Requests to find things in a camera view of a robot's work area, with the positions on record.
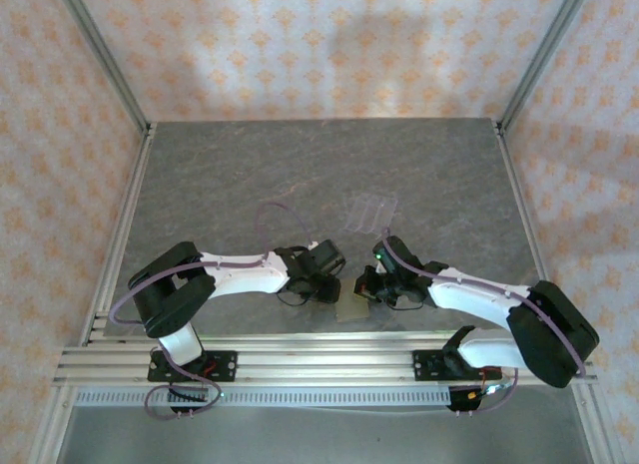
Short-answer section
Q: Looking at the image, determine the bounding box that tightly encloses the beige card holder wallet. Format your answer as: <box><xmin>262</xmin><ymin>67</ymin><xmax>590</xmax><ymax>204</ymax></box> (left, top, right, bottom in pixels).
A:
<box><xmin>334</xmin><ymin>277</ymin><xmax>371</xmax><ymax>321</ymax></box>

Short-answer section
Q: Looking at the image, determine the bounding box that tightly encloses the clear acrylic card rack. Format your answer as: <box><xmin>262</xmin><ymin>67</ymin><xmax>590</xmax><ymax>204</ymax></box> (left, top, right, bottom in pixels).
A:
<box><xmin>342</xmin><ymin>192</ymin><xmax>401</xmax><ymax>234</ymax></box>

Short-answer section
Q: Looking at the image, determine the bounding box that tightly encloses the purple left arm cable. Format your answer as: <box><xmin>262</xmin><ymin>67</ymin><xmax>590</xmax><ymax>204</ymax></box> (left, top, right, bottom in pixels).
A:
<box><xmin>108</xmin><ymin>202</ymin><xmax>314</xmax><ymax>421</ymax></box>

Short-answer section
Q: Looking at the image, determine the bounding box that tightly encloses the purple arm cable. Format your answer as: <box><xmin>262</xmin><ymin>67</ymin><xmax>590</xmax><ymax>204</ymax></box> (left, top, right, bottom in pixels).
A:
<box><xmin>108</xmin><ymin>202</ymin><xmax>314</xmax><ymax>421</ymax></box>
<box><xmin>381</xmin><ymin>226</ymin><xmax>588</xmax><ymax>418</ymax></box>

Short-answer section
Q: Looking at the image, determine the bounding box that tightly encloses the thin aluminium table edge rail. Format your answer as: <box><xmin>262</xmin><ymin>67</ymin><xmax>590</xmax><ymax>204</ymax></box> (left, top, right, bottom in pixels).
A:
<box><xmin>82</xmin><ymin>331</ymin><xmax>465</xmax><ymax>346</ymax></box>

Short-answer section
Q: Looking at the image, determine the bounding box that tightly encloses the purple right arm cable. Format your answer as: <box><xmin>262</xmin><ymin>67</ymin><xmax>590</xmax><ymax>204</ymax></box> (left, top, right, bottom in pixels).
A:
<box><xmin>381</xmin><ymin>226</ymin><xmax>588</xmax><ymax>418</ymax></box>

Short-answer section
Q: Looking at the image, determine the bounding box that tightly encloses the wide aluminium frame rail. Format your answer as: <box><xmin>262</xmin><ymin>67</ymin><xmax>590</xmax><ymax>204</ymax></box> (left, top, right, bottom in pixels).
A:
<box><xmin>52</xmin><ymin>341</ymin><xmax>599</xmax><ymax>387</ymax></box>

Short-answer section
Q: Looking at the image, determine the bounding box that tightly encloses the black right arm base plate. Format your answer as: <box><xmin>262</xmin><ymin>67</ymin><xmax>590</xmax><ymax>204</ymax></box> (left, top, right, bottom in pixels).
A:
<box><xmin>412</xmin><ymin>348</ymin><xmax>500</xmax><ymax>383</ymax></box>

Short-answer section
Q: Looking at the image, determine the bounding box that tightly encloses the aluminium table side rail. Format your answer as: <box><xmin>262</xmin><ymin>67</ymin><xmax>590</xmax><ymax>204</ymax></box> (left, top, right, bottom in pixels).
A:
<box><xmin>79</xmin><ymin>123</ymin><xmax>160</xmax><ymax>345</ymax></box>
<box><xmin>492</xmin><ymin>119</ymin><xmax>570</xmax><ymax>345</ymax></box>

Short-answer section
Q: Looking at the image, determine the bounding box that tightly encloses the white slotted cable duct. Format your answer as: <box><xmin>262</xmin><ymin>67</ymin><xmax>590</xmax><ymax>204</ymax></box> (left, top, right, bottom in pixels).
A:
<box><xmin>74</xmin><ymin>386</ymin><xmax>453</xmax><ymax>409</ymax></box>

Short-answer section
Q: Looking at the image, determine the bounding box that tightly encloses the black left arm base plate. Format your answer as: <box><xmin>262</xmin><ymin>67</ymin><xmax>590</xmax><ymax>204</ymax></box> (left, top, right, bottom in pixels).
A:
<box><xmin>147</xmin><ymin>350</ymin><xmax>239</xmax><ymax>384</ymax></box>

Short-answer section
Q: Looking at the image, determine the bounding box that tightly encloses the small circuit board with wires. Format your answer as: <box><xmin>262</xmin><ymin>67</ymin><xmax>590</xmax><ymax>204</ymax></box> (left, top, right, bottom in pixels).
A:
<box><xmin>468</xmin><ymin>366</ymin><xmax>515</xmax><ymax>403</ymax></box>

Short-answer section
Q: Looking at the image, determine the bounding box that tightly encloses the large black bracket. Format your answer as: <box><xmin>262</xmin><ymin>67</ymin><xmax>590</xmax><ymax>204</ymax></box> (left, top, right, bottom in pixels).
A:
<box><xmin>445</xmin><ymin>383</ymin><xmax>484</xmax><ymax>419</ymax></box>

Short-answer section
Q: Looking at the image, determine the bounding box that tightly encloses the aluminium frame post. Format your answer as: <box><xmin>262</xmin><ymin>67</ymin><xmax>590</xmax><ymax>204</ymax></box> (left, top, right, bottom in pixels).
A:
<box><xmin>54</xmin><ymin>0</ymin><xmax>154</xmax><ymax>136</ymax></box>
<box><xmin>497</xmin><ymin>0</ymin><xmax>596</xmax><ymax>136</ymax></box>

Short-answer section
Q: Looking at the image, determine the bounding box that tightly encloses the aluminium frame leg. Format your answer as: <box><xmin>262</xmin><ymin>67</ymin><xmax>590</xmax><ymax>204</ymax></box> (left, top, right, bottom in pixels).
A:
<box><xmin>571</xmin><ymin>383</ymin><xmax>618</xmax><ymax>464</ymax></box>
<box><xmin>29</xmin><ymin>383</ymin><xmax>76</xmax><ymax>464</ymax></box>

